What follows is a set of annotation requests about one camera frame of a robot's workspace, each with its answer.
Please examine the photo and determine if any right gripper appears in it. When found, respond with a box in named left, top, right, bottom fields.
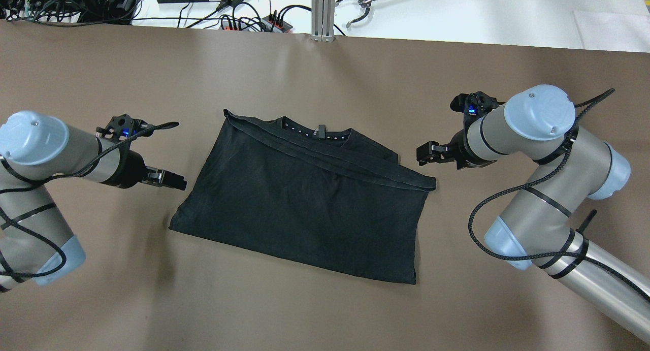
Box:
left=416, top=130, right=495, bottom=170

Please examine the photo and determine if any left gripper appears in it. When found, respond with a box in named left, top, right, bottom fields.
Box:
left=107, top=150, right=187, bottom=190

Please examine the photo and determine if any black graphic t-shirt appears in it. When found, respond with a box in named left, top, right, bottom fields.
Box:
left=170, top=110, right=437, bottom=284

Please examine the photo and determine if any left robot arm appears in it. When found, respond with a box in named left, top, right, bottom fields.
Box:
left=1, top=111, right=187, bottom=293

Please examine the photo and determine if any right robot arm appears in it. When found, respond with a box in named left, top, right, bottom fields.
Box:
left=416, top=84, right=649, bottom=342

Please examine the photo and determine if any red black USB hub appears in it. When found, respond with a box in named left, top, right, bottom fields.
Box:
left=216, top=15, right=294, bottom=34

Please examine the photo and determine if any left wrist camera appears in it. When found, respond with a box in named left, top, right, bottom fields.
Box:
left=95, top=114, right=153, bottom=144

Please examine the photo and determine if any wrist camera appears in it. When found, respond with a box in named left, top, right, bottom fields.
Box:
left=95, top=114, right=153, bottom=144
left=449, top=91, right=505, bottom=131

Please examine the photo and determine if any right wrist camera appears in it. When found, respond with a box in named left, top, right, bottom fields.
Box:
left=449, top=91, right=505, bottom=131

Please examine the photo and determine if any aluminium frame post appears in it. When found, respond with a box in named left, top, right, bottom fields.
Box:
left=311, top=0, right=335, bottom=42

